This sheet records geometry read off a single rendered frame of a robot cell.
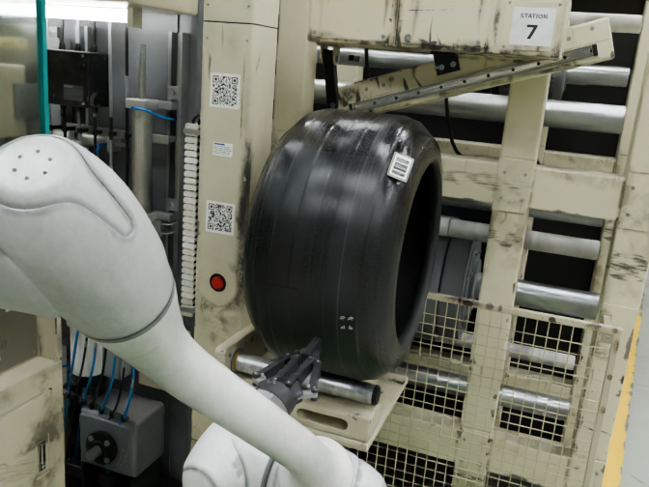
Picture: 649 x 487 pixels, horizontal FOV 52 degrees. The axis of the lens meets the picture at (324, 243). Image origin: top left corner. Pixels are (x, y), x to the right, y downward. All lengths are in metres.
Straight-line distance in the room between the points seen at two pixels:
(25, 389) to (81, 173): 1.08
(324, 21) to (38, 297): 1.26
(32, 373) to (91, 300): 1.01
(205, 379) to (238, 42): 0.92
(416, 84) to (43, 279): 1.36
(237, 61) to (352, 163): 0.39
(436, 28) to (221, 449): 1.07
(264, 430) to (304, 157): 0.65
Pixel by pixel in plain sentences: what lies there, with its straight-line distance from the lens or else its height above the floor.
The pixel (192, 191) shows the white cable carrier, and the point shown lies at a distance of 1.60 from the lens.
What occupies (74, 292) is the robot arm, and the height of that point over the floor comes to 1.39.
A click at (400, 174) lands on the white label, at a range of 1.27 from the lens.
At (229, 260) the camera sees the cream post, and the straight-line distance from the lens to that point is 1.57.
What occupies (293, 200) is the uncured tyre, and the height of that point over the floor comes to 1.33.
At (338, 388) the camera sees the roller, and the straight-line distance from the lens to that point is 1.47.
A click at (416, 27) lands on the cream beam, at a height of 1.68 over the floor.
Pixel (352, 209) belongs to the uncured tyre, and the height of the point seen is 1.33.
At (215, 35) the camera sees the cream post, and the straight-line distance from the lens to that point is 1.53.
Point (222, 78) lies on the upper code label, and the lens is 1.52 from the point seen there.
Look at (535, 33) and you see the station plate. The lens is 1.60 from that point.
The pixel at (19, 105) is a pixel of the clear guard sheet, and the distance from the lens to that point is 1.45.
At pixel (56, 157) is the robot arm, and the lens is 0.52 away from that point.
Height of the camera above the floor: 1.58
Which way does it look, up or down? 15 degrees down
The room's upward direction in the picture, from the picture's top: 5 degrees clockwise
